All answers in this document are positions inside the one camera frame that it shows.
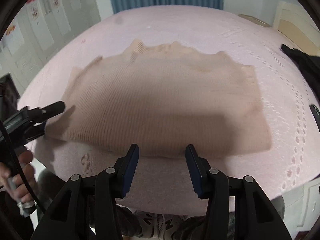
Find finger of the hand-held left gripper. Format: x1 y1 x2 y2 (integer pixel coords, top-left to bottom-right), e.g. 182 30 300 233
22 122 47 143
41 101 67 117

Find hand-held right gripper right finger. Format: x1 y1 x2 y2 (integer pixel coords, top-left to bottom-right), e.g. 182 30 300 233
185 144 293 240

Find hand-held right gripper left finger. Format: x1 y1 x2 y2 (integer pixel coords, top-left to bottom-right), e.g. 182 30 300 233
30 144 140 240

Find peach knit sweater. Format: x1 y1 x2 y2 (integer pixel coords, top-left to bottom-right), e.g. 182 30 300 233
46 39 273 158

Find person's left hand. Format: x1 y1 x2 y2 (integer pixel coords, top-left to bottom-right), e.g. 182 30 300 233
0 149 35 204

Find dark furniture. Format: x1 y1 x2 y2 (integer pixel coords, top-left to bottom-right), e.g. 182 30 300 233
0 73 21 105

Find white wardrobe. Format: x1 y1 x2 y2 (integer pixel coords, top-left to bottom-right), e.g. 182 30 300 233
0 0 102 85

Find white nightstand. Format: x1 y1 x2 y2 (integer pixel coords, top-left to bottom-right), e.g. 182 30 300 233
285 177 320 230

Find dark grey smartphone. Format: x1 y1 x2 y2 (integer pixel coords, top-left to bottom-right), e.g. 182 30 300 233
309 104 320 123

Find pink bed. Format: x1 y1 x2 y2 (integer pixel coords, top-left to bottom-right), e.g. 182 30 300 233
17 4 320 217

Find black puffer jacket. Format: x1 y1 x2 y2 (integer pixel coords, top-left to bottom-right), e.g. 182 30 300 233
280 44 320 93

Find cream wooden headboard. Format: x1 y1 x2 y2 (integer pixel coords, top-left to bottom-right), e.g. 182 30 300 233
272 0 320 53

